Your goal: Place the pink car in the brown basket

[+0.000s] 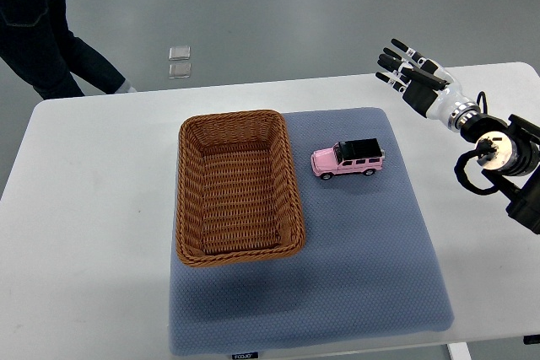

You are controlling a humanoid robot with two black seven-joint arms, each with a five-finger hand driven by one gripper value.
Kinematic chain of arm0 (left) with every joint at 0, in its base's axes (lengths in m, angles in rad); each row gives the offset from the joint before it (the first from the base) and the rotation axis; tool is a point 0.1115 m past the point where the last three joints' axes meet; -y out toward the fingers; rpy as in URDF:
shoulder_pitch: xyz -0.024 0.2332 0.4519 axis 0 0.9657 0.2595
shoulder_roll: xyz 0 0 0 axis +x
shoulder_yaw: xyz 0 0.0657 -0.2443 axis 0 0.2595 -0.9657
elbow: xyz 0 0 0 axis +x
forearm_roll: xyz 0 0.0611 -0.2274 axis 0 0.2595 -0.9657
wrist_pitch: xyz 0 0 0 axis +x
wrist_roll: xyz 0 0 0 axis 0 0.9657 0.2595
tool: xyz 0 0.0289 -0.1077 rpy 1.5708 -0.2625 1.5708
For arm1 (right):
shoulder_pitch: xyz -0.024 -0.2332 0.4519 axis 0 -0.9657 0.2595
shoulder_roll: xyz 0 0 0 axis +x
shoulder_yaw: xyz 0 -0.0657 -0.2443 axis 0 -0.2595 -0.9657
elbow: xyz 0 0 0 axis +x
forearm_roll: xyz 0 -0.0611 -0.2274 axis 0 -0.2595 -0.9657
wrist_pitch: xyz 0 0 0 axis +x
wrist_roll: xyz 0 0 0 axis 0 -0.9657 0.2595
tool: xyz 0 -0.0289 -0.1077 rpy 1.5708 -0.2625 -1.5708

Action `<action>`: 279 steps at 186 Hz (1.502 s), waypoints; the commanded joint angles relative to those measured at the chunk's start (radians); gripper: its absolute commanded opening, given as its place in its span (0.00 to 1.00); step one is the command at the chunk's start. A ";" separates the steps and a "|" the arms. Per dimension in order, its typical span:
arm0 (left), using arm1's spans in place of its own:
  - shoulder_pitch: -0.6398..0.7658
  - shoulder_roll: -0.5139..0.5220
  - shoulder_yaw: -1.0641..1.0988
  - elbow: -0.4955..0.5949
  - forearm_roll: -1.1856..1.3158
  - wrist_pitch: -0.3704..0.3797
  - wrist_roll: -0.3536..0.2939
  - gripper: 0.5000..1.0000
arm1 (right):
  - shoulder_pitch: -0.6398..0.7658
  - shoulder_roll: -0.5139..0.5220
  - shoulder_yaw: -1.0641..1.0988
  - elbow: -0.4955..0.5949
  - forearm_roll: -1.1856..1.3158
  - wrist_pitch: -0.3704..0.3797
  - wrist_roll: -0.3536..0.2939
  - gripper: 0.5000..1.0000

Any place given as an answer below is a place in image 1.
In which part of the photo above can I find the pink toy car black roof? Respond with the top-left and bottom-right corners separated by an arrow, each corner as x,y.
310,138 -> 386,180

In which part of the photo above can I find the upper metal floor plate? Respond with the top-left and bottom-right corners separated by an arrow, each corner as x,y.
168,46 -> 191,61

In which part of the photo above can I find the person in dark jeans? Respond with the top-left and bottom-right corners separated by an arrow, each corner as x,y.
1,0 -> 135,99

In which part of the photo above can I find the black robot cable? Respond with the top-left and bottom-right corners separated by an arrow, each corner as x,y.
453,90 -> 503,196

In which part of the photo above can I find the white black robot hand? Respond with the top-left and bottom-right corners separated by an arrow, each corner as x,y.
375,39 -> 480,132

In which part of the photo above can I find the white table leg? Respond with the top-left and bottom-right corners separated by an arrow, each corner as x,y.
446,342 -> 472,360

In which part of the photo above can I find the brown wicker basket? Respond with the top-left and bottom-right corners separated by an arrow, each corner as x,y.
175,110 -> 305,267

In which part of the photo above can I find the blue-grey padded mat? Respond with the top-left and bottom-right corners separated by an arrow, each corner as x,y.
169,108 -> 454,356

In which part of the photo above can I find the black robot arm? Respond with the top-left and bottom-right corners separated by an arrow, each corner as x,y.
454,113 -> 539,234

